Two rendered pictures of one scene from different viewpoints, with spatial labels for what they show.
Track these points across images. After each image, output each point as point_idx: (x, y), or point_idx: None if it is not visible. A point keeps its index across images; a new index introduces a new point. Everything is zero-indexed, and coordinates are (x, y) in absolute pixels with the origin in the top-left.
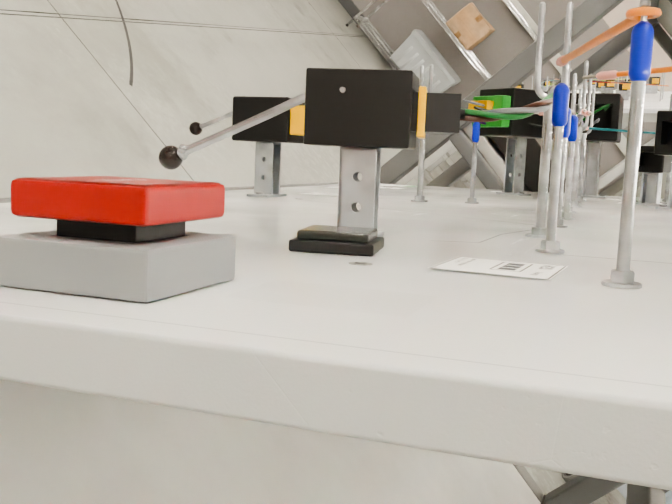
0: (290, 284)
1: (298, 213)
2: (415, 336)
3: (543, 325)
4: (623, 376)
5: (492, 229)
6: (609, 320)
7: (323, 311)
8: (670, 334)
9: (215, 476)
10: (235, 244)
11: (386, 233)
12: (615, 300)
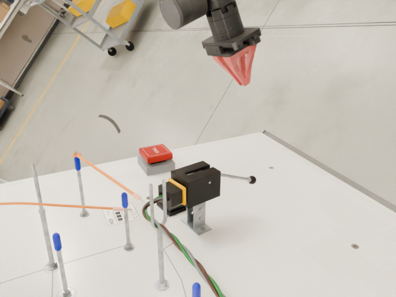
0: (137, 179)
1: (314, 266)
2: (96, 172)
3: (84, 184)
4: (66, 174)
5: (201, 295)
6: (76, 191)
7: (116, 172)
8: (65, 190)
9: None
10: (146, 169)
11: (205, 241)
12: (81, 203)
